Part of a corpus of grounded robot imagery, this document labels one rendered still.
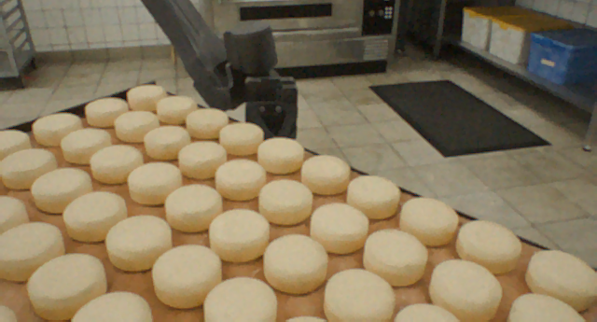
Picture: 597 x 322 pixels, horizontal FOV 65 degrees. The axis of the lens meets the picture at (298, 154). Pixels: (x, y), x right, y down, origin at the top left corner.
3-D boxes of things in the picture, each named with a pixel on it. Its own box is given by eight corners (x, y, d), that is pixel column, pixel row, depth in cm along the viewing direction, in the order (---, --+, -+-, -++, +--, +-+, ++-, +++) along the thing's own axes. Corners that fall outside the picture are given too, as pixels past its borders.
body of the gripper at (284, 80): (294, 151, 65) (287, 128, 71) (296, 81, 60) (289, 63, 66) (246, 153, 64) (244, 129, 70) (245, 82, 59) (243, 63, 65)
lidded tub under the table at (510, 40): (481, 51, 365) (488, 17, 353) (534, 48, 375) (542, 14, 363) (512, 65, 332) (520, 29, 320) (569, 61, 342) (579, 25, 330)
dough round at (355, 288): (358, 276, 37) (361, 258, 36) (406, 317, 34) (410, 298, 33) (310, 304, 35) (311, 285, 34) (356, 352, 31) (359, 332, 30)
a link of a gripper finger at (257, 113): (303, 179, 58) (294, 144, 66) (306, 127, 54) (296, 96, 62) (248, 181, 57) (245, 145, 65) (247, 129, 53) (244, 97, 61)
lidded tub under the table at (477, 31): (455, 38, 400) (460, 7, 388) (505, 35, 409) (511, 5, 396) (479, 50, 367) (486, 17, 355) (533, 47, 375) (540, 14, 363)
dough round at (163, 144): (193, 160, 52) (192, 144, 51) (145, 164, 50) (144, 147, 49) (189, 138, 56) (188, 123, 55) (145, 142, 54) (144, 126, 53)
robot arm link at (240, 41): (239, 84, 79) (206, 107, 73) (222, 17, 74) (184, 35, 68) (298, 90, 73) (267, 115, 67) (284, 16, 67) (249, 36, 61)
